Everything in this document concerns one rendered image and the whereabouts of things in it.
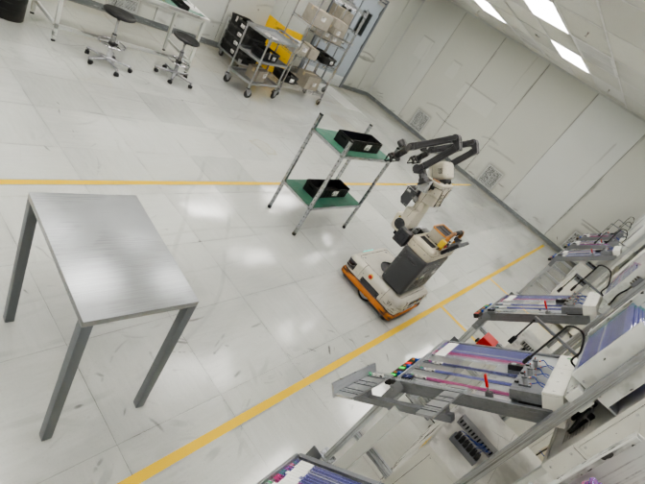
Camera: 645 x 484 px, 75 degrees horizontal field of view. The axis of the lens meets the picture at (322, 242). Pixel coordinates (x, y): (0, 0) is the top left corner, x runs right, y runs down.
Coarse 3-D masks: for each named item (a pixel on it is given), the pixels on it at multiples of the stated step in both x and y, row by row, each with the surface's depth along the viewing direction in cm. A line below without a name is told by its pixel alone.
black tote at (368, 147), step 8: (336, 136) 391; (344, 136) 386; (352, 136) 411; (360, 136) 420; (368, 136) 430; (344, 144) 387; (352, 144) 388; (360, 144) 397; (368, 144) 406; (376, 144) 417; (368, 152) 417; (376, 152) 429
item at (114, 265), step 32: (32, 192) 175; (32, 224) 181; (64, 224) 171; (96, 224) 180; (128, 224) 190; (64, 256) 159; (96, 256) 167; (128, 256) 175; (160, 256) 185; (96, 288) 156; (128, 288) 163; (160, 288) 171; (96, 320) 146; (160, 352) 192; (64, 384) 162
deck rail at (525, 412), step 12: (420, 396) 208; (432, 396) 204; (468, 396) 193; (480, 396) 191; (480, 408) 191; (492, 408) 187; (504, 408) 184; (516, 408) 181; (528, 408) 178; (540, 408) 176; (528, 420) 179; (540, 420) 176
